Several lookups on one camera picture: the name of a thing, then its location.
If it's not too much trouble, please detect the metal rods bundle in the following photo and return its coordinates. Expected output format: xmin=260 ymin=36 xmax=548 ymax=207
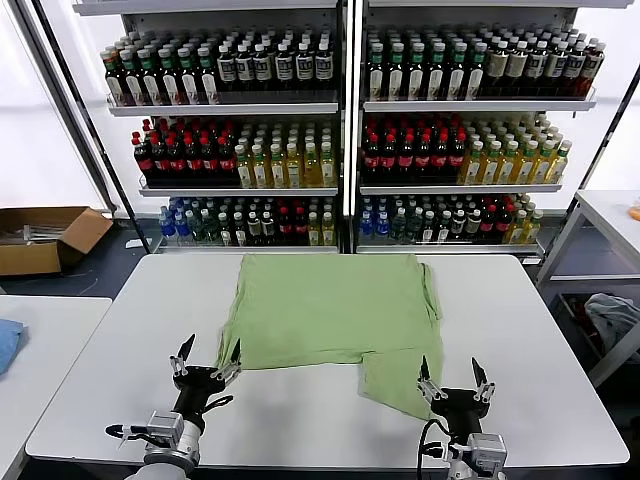
xmin=0 ymin=223 xmax=67 ymax=247

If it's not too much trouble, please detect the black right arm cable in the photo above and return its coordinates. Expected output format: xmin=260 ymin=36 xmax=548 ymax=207
xmin=417 ymin=418 xmax=454 ymax=480

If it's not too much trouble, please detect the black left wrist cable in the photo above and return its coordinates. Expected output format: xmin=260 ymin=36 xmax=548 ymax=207
xmin=104 ymin=423 xmax=171 ymax=449

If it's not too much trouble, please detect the grey crumpled cloth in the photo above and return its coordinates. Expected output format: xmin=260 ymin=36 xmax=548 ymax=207
xmin=583 ymin=292 xmax=640 ymax=357

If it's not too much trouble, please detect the blue folded cloth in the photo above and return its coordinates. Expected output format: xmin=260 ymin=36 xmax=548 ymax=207
xmin=0 ymin=317 xmax=30 ymax=377

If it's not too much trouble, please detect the brown cardboard box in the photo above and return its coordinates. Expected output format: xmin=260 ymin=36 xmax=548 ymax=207
xmin=0 ymin=205 xmax=115 ymax=277

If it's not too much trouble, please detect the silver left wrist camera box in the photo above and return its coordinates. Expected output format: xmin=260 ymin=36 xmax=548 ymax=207
xmin=147 ymin=411 xmax=185 ymax=442

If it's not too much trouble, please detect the white side table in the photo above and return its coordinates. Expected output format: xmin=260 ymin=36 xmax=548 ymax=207
xmin=0 ymin=294 xmax=114 ymax=480

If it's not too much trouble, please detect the dark bottle white label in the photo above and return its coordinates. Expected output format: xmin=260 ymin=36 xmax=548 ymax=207
xmin=253 ymin=42 xmax=274 ymax=92
xmin=563 ymin=38 xmax=588 ymax=98
xmin=216 ymin=43 xmax=237 ymax=92
xmin=579 ymin=37 xmax=607 ymax=97
xmin=235 ymin=43 xmax=255 ymax=92
xmin=294 ymin=41 xmax=315 ymax=91
xmin=274 ymin=42 xmax=295 ymax=92
xmin=314 ymin=41 xmax=335 ymax=91
xmin=524 ymin=39 xmax=550 ymax=99

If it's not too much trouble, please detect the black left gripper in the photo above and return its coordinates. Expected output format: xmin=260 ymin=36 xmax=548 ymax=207
xmin=169 ymin=333 xmax=242 ymax=414

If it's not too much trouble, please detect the cola bottle red cap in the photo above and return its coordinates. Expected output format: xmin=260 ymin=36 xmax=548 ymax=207
xmin=149 ymin=135 xmax=170 ymax=185
xmin=380 ymin=132 xmax=400 ymax=184
xmin=217 ymin=135 xmax=237 ymax=184
xmin=166 ymin=135 xmax=187 ymax=185
xmin=398 ymin=132 xmax=417 ymax=184
xmin=183 ymin=135 xmax=204 ymax=184
xmin=480 ymin=204 xmax=497 ymax=241
xmin=448 ymin=130 xmax=468 ymax=181
xmin=277 ymin=207 xmax=294 ymax=246
xmin=363 ymin=132 xmax=382 ymax=184
xmin=293 ymin=207 xmax=309 ymax=246
xmin=495 ymin=204 xmax=514 ymax=241
xmin=132 ymin=132 xmax=154 ymax=186
xmin=415 ymin=132 xmax=434 ymax=184
xmin=432 ymin=130 xmax=451 ymax=182
xmin=200 ymin=135 xmax=220 ymax=184

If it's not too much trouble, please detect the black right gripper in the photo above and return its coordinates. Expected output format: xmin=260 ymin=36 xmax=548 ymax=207
xmin=417 ymin=355 xmax=496 ymax=435

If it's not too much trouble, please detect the black storage crate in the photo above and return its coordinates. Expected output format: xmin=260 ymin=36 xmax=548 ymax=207
xmin=553 ymin=291 xmax=619 ymax=372

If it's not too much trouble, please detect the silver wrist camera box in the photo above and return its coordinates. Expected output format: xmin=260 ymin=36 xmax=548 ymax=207
xmin=467 ymin=433 xmax=507 ymax=469
xmin=147 ymin=411 xmax=185 ymax=442

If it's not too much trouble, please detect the green polo shirt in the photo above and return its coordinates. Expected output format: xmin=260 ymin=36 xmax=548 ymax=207
xmin=214 ymin=253 xmax=445 ymax=420

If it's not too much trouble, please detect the grey frame side table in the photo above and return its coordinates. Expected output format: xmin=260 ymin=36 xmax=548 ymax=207
xmin=534 ymin=188 xmax=640 ymax=389

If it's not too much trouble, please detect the black diagonal frame pole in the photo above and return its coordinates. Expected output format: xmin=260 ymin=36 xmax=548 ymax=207
xmin=542 ymin=64 xmax=640 ymax=261
xmin=29 ymin=0 xmax=154 ymax=254

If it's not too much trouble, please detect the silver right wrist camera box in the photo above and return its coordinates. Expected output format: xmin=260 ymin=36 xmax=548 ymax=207
xmin=467 ymin=433 xmax=507 ymax=469

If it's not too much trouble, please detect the black left gripper cable loop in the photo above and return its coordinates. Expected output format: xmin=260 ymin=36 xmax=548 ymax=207
xmin=202 ymin=394 xmax=235 ymax=414

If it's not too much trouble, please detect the dark bottle green cap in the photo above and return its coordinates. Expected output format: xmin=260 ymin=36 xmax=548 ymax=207
xmin=138 ymin=48 xmax=164 ymax=107
xmin=407 ymin=42 xmax=426 ymax=101
xmin=447 ymin=42 xmax=467 ymax=101
xmin=177 ymin=46 xmax=201 ymax=106
xmin=368 ymin=42 xmax=386 ymax=101
xmin=119 ymin=48 xmax=145 ymax=107
xmin=465 ymin=42 xmax=487 ymax=100
xmin=102 ymin=47 xmax=126 ymax=107
xmin=157 ymin=47 xmax=182 ymax=106
xmin=196 ymin=46 xmax=220 ymax=105
xmin=427 ymin=42 xmax=447 ymax=101
xmin=387 ymin=42 xmax=406 ymax=101

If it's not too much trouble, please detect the white shelf rack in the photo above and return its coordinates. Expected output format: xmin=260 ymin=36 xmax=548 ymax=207
xmin=72 ymin=0 xmax=351 ymax=256
xmin=349 ymin=0 xmax=634 ymax=261

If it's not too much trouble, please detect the dark bottle beige label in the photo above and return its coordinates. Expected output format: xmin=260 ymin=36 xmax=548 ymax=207
xmin=485 ymin=40 xmax=510 ymax=99
xmin=505 ymin=40 xmax=530 ymax=99
xmin=544 ymin=39 xmax=570 ymax=98

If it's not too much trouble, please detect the grey diagonal frame pole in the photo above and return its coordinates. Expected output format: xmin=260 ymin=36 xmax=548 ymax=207
xmin=7 ymin=0 xmax=119 ymax=217

